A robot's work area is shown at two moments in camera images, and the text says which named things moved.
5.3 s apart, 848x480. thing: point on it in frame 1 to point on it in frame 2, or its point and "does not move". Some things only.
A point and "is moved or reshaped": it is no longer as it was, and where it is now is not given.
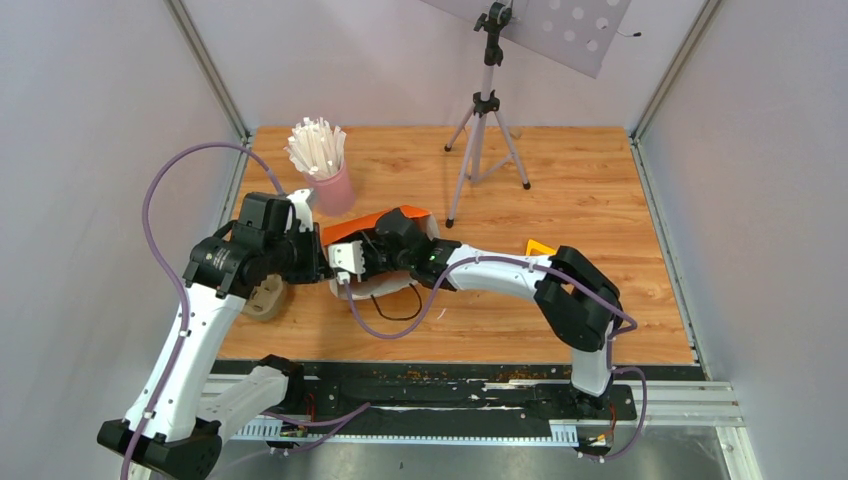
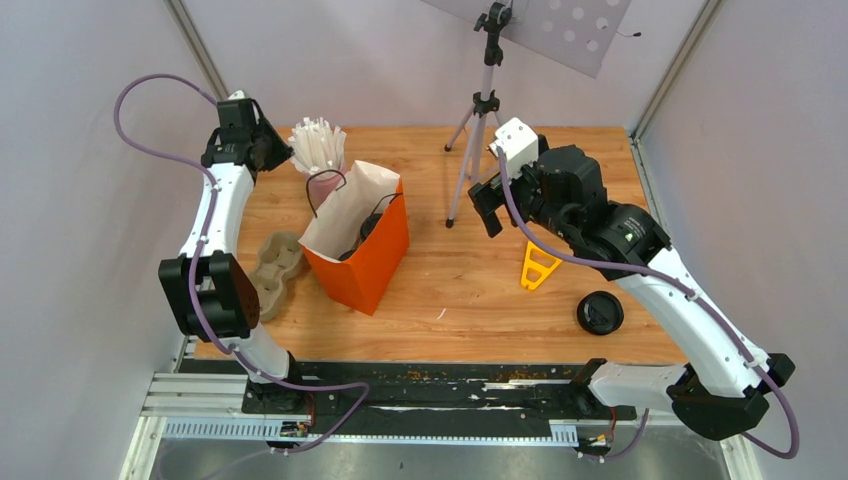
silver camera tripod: [485, 103] does not move
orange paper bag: [377, 286] is moved or reshaped
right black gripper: [367, 243] to [487, 197]
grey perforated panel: [580, 33] does not move
